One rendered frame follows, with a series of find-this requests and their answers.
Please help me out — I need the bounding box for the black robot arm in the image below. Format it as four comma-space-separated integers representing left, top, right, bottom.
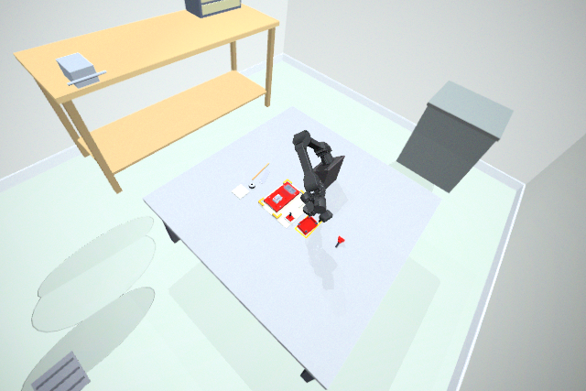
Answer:
292, 130, 336, 216

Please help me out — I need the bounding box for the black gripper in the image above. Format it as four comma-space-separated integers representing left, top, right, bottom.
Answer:
300, 192, 333, 223

